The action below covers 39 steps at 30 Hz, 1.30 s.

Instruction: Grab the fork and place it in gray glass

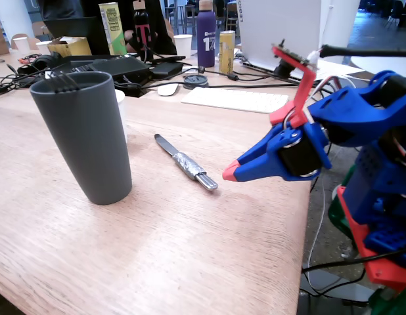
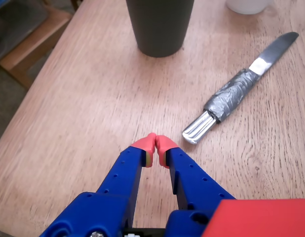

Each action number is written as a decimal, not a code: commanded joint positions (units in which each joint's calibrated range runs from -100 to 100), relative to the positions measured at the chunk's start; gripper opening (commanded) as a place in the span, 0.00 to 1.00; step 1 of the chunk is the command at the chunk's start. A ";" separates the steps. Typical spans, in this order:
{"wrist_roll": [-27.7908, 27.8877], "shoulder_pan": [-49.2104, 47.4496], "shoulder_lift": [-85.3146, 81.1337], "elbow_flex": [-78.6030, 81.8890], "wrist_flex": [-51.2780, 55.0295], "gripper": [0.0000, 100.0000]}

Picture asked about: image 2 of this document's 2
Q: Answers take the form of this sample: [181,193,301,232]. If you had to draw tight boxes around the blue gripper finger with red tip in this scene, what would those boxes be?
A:
[155,134,237,211]
[38,132,157,237]

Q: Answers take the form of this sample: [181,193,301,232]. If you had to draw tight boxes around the wooden bench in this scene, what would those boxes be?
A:
[0,0,73,90]

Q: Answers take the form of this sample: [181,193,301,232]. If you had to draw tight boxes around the gray tall cup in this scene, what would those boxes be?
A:
[125,0,194,58]

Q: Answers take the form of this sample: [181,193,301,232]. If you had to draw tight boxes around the white paper cup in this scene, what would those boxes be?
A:
[225,0,269,15]

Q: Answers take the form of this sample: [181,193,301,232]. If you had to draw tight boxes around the red camera mount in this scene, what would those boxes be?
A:
[201,198,305,237]

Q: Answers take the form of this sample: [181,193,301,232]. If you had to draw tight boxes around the knife with taped handle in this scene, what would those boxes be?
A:
[181,31,300,145]

